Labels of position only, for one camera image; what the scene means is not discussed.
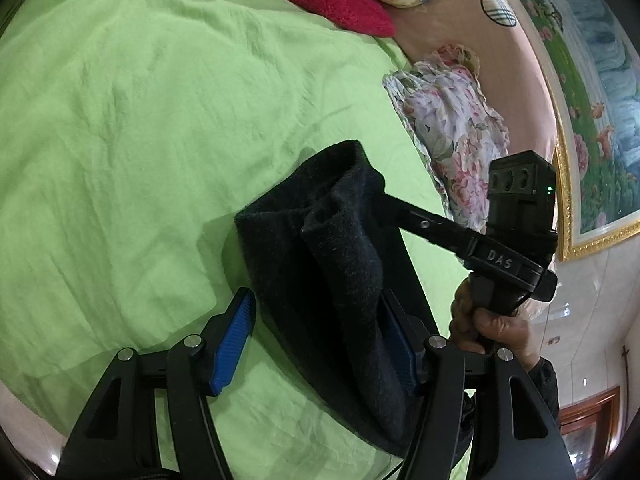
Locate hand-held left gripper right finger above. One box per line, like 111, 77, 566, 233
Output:
380, 287, 576, 480

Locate person's right forearm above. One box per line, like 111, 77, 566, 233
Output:
525, 357, 560, 418

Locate person's right hand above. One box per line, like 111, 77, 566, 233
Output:
448, 277, 541, 376

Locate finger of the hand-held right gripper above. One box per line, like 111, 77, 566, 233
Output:
385, 195, 476, 261

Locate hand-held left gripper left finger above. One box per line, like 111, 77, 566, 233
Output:
56, 287, 257, 480

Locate gold-framed landscape wall painting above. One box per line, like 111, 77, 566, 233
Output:
487, 0, 640, 262

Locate black pants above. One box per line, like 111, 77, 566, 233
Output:
234, 140, 473, 461

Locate floral pink pillow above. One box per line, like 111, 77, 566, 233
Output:
382, 44, 508, 233

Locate green bed sheet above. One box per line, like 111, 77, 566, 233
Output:
0, 0, 471, 480

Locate pink pillow with hearts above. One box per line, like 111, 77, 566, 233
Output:
377, 0, 561, 241

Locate wooden cabinet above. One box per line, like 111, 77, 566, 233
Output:
557, 385, 623, 466

